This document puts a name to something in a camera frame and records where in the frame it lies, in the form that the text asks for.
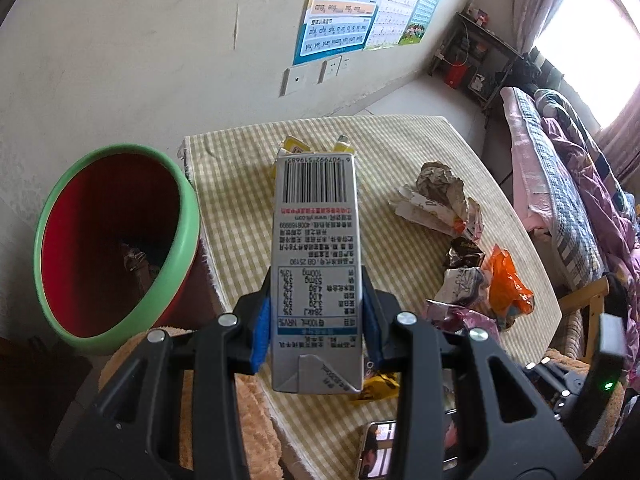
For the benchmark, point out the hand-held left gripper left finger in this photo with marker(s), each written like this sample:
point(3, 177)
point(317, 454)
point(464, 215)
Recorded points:
point(261, 334)

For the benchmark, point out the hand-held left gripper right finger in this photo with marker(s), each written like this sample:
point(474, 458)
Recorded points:
point(373, 331)

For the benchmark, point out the yellow snack wrapper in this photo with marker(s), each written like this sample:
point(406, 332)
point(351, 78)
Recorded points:
point(377, 389)

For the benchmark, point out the white wrapper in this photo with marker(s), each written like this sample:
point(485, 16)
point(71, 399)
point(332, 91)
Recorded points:
point(462, 285)

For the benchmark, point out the grey milk carton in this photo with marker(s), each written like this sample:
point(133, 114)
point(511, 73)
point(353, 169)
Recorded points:
point(315, 240)

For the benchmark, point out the dark shiny wrapper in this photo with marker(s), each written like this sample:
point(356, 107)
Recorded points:
point(462, 254)

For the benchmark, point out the orange plastic bag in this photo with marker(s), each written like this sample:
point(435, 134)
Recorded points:
point(507, 290)

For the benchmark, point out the red bin with green rim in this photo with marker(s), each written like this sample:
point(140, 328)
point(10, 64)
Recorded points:
point(100, 220)

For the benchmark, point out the tan fluffy cushion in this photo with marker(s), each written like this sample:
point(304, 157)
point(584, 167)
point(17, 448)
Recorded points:
point(565, 360)
point(250, 410)

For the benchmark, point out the pink purple wrapper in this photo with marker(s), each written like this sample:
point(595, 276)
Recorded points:
point(465, 320)

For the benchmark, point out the smartphone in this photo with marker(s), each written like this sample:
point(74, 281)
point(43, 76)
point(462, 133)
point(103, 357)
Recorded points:
point(379, 450)

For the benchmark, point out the crumpled brown paper wrapper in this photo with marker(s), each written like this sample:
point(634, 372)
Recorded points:
point(425, 210)

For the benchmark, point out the yellow checked tablecloth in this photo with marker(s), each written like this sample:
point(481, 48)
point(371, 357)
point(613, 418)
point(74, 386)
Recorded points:
point(240, 200)

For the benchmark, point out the grey crumpled scrap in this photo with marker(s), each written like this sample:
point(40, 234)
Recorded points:
point(137, 262)

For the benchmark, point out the crumpled brown paper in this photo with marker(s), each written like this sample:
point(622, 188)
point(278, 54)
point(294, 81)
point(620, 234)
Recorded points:
point(440, 182)

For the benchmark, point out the bed with quilts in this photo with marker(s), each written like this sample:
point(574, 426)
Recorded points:
point(565, 170)

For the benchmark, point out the crushed yellow drink carton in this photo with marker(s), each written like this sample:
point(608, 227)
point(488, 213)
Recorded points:
point(295, 146)

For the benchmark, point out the red box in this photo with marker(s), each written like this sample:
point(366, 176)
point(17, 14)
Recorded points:
point(456, 75)

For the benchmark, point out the black bag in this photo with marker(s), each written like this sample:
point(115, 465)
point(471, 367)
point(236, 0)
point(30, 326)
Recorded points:
point(542, 70)

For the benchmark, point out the black metal shelf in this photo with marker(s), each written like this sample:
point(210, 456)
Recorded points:
point(480, 55)

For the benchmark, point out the window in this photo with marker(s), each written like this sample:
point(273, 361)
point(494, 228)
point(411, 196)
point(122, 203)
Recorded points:
point(595, 35)

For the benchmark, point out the beige curtain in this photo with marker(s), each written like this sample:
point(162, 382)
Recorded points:
point(540, 0)

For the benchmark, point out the wooden chair frame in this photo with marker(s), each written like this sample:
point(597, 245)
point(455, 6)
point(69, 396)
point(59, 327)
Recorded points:
point(582, 297)

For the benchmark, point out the large white wall switch plate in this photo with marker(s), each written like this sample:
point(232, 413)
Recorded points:
point(297, 80)

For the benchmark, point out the white wall socket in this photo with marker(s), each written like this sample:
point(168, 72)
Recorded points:
point(330, 70)

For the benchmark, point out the blue wall poster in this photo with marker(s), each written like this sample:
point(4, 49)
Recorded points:
point(340, 10)

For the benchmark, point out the white and green wall poster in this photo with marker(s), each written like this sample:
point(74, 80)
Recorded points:
point(410, 5)

